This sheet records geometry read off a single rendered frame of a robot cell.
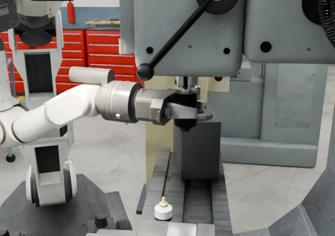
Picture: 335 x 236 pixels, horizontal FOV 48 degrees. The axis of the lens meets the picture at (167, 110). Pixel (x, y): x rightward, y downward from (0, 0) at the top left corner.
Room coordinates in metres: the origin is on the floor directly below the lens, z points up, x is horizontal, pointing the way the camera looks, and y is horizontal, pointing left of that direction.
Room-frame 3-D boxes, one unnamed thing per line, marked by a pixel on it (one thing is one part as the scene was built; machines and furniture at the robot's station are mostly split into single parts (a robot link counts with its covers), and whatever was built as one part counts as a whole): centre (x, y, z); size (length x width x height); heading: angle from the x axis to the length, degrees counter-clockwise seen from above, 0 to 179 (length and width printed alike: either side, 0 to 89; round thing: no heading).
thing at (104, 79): (0.82, 0.15, 1.24); 0.11 x 0.11 x 0.11; 70
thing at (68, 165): (1.48, 0.50, 0.68); 0.21 x 0.20 x 0.13; 17
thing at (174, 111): (0.72, -0.03, 1.23); 0.06 x 0.02 x 0.03; 70
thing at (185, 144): (1.18, -0.09, 1.00); 0.22 x 0.12 x 0.20; 5
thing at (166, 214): (0.77, 0.01, 0.96); 0.04 x 0.04 x 0.11
